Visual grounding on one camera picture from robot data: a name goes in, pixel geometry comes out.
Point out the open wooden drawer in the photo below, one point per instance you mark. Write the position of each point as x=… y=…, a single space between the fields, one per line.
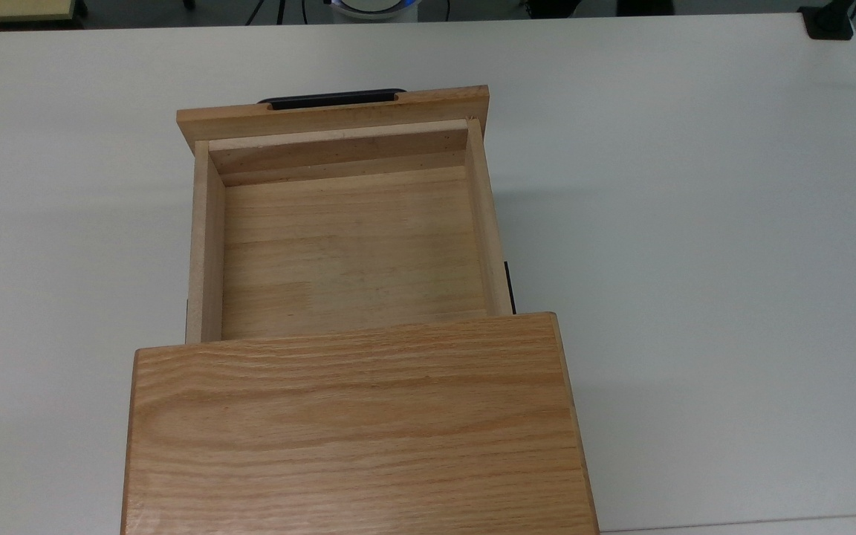
x=346 y=238

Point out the wooden drawer cabinet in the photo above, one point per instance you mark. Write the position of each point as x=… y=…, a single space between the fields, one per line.
x=354 y=431

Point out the black table clamp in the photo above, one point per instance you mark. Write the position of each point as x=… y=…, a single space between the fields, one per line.
x=829 y=21

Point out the beige table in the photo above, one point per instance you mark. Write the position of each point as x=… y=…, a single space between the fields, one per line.
x=12 y=9

